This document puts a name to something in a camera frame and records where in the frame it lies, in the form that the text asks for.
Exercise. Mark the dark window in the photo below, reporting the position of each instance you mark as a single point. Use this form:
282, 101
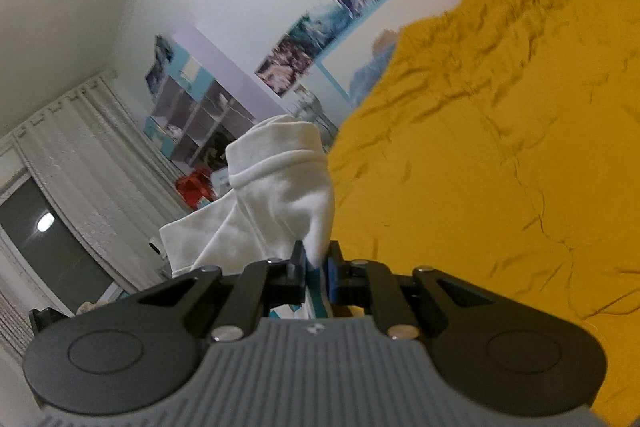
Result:
50, 242

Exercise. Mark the white curtain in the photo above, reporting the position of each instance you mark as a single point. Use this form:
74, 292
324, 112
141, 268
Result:
95, 177

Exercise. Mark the blue and white shelf unit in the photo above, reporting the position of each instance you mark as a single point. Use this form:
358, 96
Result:
210, 107

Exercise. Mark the red bag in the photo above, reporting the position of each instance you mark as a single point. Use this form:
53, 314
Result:
195, 189

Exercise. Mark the white sweatshirt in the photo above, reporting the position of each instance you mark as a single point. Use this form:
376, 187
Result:
280, 192

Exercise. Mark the blue plush pillow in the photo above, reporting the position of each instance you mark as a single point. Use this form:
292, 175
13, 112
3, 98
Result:
372, 67

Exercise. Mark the pale pink wall poster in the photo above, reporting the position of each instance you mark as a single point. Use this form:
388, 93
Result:
282, 67

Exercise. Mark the teal wall poster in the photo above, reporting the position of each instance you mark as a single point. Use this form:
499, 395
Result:
317, 27

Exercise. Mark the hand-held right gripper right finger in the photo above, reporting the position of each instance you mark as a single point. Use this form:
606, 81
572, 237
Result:
331, 282

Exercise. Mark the yellow blanket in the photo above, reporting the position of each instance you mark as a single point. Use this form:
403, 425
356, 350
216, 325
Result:
490, 147

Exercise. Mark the dark blue poster on shelf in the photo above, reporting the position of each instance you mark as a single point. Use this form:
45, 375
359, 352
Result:
160, 63

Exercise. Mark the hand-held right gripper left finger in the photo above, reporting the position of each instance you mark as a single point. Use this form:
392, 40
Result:
300, 274

